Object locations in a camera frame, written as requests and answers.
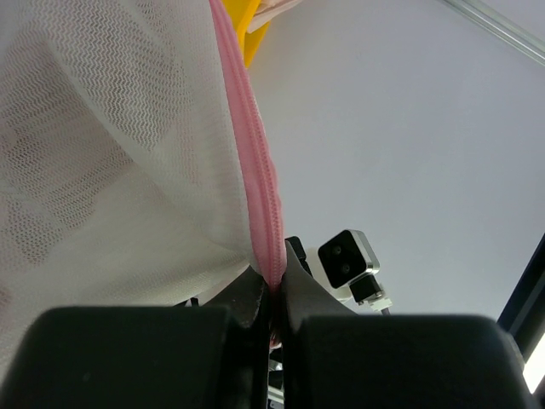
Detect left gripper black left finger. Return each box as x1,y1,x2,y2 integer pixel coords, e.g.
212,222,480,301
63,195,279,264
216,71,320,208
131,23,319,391
1,270,270,408

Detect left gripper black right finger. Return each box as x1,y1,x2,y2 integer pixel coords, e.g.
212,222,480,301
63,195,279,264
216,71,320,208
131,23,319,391
278,248,538,408

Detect pink trimmed mesh laundry bag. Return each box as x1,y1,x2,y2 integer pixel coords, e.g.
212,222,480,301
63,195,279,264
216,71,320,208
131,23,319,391
1,1,286,370

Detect pink bra in bin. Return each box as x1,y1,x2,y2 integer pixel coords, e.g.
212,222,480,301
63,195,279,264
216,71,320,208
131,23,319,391
247,0,301,33

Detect yellow plastic bin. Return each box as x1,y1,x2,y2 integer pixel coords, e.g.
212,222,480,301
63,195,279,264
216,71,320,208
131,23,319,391
222,0,269,68

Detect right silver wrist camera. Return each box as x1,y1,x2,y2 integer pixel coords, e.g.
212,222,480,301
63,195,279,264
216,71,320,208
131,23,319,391
317,229,393,315

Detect right aluminium corner post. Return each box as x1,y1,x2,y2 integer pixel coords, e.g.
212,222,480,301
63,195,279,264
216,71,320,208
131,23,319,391
443,0,545,66

